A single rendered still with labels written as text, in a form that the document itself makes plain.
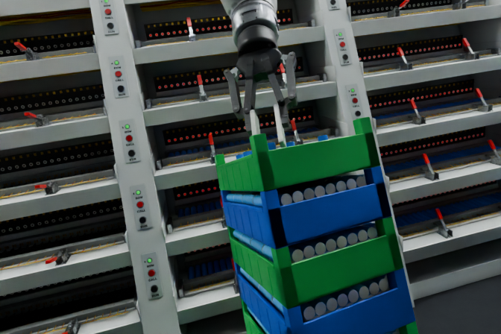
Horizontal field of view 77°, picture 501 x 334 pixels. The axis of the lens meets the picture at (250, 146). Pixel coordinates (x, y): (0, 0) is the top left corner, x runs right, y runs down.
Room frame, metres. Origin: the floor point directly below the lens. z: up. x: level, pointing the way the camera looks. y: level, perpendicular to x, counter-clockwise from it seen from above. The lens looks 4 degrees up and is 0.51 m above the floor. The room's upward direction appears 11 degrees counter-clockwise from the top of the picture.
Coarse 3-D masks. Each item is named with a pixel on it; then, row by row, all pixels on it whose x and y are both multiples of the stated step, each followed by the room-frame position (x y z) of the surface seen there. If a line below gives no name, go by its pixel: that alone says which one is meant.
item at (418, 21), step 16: (480, 0) 1.18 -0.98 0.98; (496, 0) 1.13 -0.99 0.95; (400, 16) 1.04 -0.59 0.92; (416, 16) 1.05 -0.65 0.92; (432, 16) 1.06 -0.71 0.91; (448, 16) 1.08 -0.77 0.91; (464, 16) 1.09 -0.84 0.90; (480, 16) 1.10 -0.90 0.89; (496, 16) 1.12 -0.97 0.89; (368, 32) 1.03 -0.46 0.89; (384, 32) 1.04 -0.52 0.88
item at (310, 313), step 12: (384, 276) 0.51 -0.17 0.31; (348, 288) 0.49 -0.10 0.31; (360, 288) 0.48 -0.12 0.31; (372, 288) 0.49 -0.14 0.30; (384, 288) 0.50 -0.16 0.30; (276, 300) 0.50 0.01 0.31; (312, 300) 0.47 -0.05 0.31; (324, 300) 0.47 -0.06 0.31; (336, 300) 0.47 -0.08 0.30; (348, 300) 0.48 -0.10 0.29; (360, 300) 0.48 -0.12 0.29; (312, 312) 0.46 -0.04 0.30; (324, 312) 0.46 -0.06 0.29
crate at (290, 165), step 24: (360, 120) 0.49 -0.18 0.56; (264, 144) 0.44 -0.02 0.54; (312, 144) 0.46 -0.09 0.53; (336, 144) 0.47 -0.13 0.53; (360, 144) 0.49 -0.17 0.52; (216, 168) 0.71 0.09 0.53; (240, 168) 0.53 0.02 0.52; (264, 168) 0.44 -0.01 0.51; (288, 168) 0.45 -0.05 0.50; (312, 168) 0.46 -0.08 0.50; (336, 168) 0.47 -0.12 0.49; (360, 168) 0.48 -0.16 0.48
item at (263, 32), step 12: (240, 36) 0.55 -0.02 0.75; (252, 36) 0.53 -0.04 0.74; (264, 36) 0.53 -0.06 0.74; (240, 48) 0.55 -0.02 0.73; (252, 48) 0.55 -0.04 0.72; (264, 48) 0.55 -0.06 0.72; (276, 48) 0.54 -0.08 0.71; (240, 60) 0.55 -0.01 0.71; (276, 60) 0.53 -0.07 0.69; (264, 72) 0.53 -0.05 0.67
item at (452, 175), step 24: (408, 144) 1.20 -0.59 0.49; (432, 144) 1.23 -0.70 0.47; (456, 144) 1.25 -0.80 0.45; (480, 144) 1.25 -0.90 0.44; (384, 168) 1.15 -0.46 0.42; (408, 168) 1.10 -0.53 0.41; (432, 168) 1.11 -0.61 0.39; (456, 168) 1.10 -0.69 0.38; (480, 168) 1.08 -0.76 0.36; (408, 192) 1.02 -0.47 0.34; (432, 192) 1.04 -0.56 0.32
